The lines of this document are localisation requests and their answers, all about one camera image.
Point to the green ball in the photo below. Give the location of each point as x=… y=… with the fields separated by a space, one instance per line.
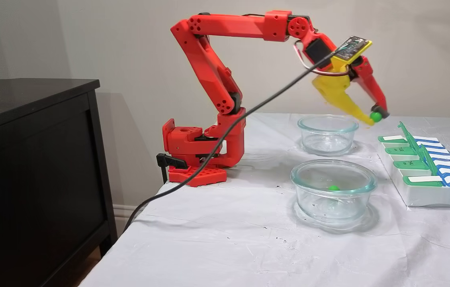
x=333 y=187
x=376 y=116

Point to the white baseboard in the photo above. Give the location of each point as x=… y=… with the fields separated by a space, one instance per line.
x=127 y=213

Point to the weekly pill organizer box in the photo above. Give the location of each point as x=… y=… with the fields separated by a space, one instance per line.
x=428 y=199

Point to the black wooden cabinet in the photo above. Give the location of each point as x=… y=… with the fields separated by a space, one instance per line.
x=30 y=179

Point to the glass bowl for red balls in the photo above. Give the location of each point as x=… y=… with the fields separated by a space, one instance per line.
x=328 y=143

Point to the white tablecloth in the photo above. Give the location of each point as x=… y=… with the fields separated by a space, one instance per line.
x=229 y=247

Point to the black table clamp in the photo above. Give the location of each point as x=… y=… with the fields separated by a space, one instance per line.
x=171 y=160

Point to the glass bowl for green balls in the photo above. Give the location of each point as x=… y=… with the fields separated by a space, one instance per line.
x=362 y=199

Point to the black camera board yellow mount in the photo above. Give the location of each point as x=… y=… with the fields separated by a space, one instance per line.
x=352 y=44

